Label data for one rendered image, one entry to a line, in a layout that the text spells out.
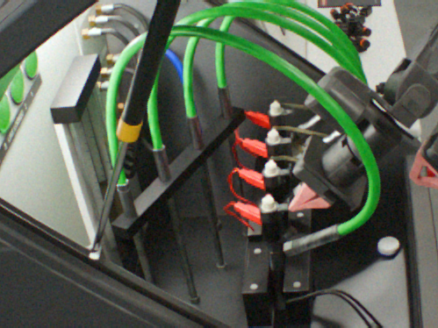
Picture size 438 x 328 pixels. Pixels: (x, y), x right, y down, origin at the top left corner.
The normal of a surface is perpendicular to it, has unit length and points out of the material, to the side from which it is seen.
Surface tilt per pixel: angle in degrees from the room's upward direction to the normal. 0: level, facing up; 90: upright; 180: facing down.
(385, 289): 0
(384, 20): 0
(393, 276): 0
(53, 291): 90
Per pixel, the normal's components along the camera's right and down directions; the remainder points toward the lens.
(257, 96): -0.10, 0.61
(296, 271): -0.14, -0.79
